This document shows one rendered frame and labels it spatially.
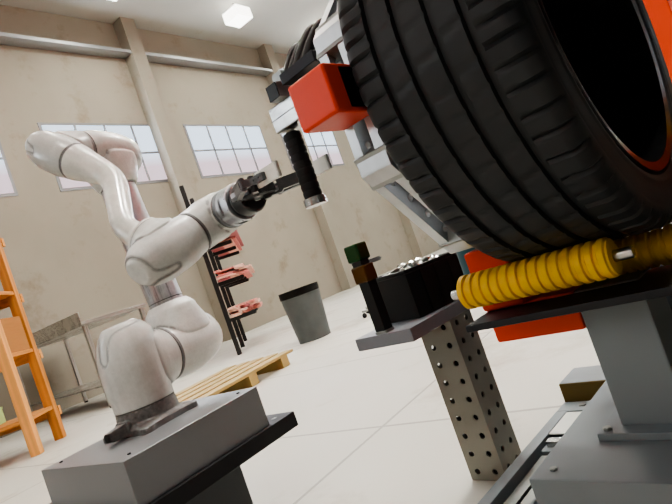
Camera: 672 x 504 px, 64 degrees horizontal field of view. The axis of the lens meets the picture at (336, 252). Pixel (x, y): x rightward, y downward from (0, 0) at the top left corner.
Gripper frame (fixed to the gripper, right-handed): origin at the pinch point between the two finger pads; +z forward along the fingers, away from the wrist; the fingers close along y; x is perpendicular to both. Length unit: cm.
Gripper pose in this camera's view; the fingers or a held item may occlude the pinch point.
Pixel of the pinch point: (301, 166)
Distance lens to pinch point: 105.1
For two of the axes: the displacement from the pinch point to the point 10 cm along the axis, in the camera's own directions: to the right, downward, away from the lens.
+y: -6.6, 2.2, -7.2
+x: -3.4, -9.4, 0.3
